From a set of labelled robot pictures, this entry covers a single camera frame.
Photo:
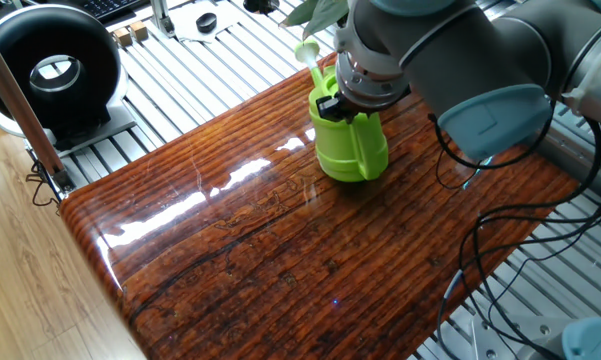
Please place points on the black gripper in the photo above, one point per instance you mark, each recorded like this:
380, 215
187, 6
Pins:
367, 111

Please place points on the green plastic watering can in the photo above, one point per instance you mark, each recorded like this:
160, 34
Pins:
350, 150

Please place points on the green leafy plant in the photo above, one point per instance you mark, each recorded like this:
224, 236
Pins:
320, 12

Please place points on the small black device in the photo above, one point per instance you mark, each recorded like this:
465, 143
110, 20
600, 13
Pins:
260, 5

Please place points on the white paper sheet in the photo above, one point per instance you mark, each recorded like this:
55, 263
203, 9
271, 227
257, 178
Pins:
232, 20

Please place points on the small black round cap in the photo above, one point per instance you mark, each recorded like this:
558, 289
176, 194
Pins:
206, 22

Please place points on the wood grain board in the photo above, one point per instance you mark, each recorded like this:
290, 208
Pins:
230, 280

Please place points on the small wooden cube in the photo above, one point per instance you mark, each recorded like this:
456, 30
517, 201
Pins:
139, 31
122, 37

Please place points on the black keyboard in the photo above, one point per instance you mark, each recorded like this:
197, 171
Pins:
105, 7

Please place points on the silver robot mounting plate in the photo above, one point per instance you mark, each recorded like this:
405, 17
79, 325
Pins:
510, 325

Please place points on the aluminium upright post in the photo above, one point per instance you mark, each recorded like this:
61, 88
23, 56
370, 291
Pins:
162, 20

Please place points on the brown diagonal frame bar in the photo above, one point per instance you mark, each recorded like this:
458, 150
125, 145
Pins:
15, 100

